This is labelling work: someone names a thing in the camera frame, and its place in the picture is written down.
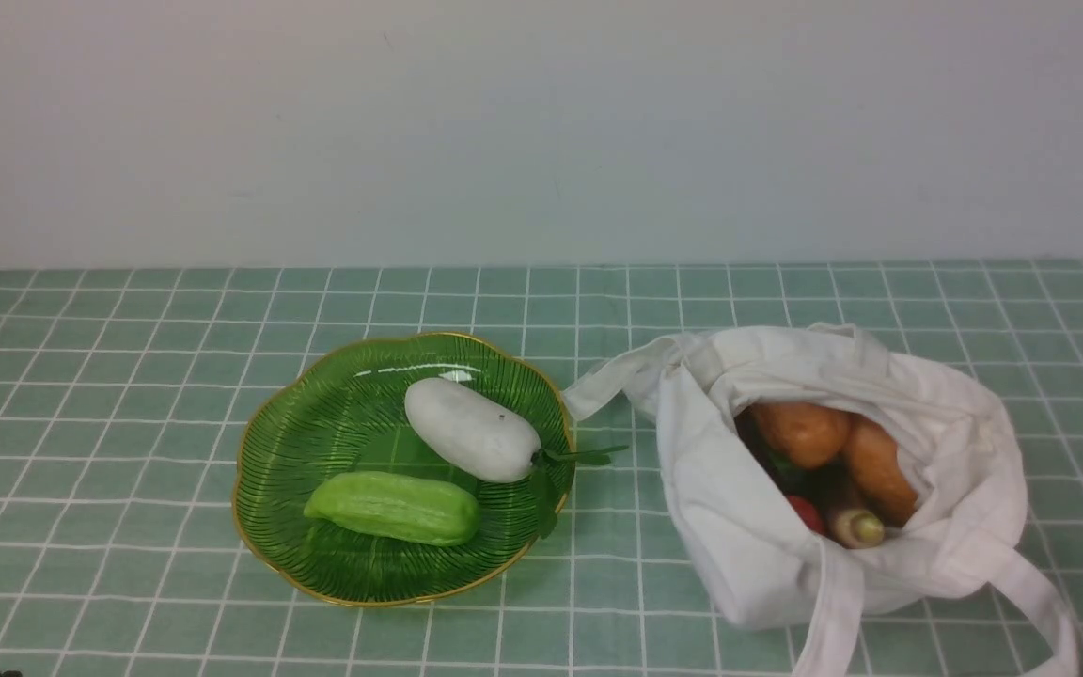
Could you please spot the white cloth tote bag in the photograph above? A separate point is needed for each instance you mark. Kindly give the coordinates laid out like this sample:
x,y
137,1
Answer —
x,y
761,566

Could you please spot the red tomato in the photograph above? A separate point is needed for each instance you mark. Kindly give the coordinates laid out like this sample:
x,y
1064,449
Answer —
x,y
808,514

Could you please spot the white radish with green leaves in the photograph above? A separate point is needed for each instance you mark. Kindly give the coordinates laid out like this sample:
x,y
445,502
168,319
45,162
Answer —
x,y
490,442

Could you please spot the orange carrot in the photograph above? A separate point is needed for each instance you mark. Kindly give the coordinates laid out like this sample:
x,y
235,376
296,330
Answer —
x,y
870,454

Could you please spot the orange potato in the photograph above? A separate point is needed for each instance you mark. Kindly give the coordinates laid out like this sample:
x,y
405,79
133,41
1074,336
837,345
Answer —
x,y
808,434

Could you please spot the light green ridged gourd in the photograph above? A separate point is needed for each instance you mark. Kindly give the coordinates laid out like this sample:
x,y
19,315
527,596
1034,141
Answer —
x,y
401,507

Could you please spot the green glass leaf plate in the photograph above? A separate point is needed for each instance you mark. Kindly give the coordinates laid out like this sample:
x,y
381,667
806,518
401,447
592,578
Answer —
x,y
346,413

